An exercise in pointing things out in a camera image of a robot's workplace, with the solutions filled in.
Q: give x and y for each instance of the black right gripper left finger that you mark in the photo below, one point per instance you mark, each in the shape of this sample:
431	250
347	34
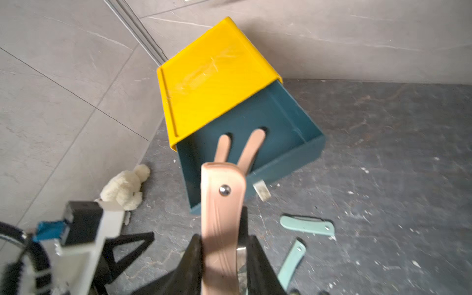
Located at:
185	279

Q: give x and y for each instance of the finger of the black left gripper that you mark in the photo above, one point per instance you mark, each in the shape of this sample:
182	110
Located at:
119	253

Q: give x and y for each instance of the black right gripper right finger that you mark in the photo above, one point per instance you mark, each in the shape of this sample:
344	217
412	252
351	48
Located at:
257	274

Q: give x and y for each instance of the pink knife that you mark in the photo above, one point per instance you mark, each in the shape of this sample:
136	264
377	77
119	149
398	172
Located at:
223	187
250	150
222	149

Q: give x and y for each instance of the teal top drawer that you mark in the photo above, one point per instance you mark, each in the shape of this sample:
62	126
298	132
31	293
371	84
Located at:
292	140

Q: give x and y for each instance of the yellow drawer cabinet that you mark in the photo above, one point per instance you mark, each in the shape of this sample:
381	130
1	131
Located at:
209	77

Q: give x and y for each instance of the mint knife vertical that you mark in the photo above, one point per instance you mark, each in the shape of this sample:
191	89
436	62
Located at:
291	262

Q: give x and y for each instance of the mint knife upper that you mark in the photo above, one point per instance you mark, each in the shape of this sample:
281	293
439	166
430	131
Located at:
308	225

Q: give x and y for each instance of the white plush teddy bear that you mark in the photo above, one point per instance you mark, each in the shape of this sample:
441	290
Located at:
125	188

